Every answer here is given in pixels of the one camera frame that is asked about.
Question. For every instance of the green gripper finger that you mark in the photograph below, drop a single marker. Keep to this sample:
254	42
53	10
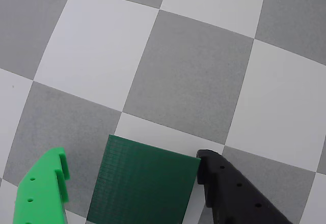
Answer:
38	193

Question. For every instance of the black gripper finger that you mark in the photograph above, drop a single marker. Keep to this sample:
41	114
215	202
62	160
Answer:
234	198

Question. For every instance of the dark green dice cube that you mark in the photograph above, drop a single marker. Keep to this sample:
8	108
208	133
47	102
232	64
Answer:
142	183

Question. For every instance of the grey white checkered mat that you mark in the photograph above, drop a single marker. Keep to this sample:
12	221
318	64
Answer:
191	68

